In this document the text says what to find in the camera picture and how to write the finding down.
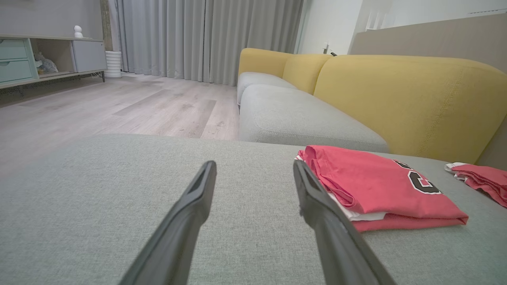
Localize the indoor tree plant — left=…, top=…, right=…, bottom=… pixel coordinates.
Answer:
left=100, top=0, right=113, bottom=52

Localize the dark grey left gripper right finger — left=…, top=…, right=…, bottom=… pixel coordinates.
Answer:
left=293, top=160, right=397, bottom=285

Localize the grey cabinet door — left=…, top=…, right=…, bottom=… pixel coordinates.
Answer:
left=71, top=40, right=107, bottom=73

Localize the red jersey with white sleeves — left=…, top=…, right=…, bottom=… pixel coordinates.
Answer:
left=295, top=145, right=469, bottom=233

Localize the yellow grey sofa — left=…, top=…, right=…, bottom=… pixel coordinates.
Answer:
left=0, top=133, right=507, bottom=285

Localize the soft toy in cabinet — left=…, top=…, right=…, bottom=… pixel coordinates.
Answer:
left=34, top=52, right=59, bottom=74

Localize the grey sofa seat cushion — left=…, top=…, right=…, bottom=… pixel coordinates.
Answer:
left=237, top=72, right=297, bottom=105
left=239, top=84, right=389, bottom=154

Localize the grey pleated curtain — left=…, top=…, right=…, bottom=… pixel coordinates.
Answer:
left=115, top=0, right=305, bottom=86

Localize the yellow sofa backrest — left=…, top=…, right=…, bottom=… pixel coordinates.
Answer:
left=238, top=48, right=507, bottom=165

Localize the white ribbed plant pot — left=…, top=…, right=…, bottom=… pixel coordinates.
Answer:
left=105, top=51, right=122, bottom=79

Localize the red garment with white trim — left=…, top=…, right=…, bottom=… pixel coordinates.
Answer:
left=444, top=162, right=507, bottom=208

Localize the pale green cabinet drawer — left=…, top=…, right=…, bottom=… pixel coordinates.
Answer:
left=0, top=39, right=29, bottom=61
left=0, top=59, right=34, bottom=83

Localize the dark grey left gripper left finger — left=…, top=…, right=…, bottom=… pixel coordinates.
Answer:
left=119, top=160, right=217, bottom=285

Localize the pale green TV cabinet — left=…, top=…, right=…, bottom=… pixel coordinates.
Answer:
left=0, top=34, right=107, bottom=89

